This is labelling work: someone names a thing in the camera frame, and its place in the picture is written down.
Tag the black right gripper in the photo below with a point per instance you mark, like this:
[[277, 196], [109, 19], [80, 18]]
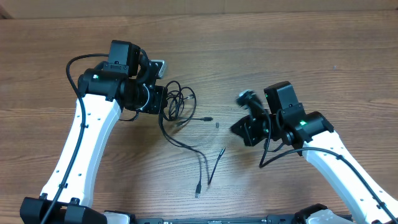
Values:
[[245, 132]]

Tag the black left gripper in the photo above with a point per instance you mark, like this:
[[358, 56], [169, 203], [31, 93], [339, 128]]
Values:
[[158, 100]]

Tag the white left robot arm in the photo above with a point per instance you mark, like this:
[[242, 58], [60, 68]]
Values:
[[125, 80]]

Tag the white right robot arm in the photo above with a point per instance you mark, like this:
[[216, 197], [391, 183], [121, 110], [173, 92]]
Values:
[[313, 137]]

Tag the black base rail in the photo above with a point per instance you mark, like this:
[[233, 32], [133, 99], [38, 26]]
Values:
[[287, 218]]

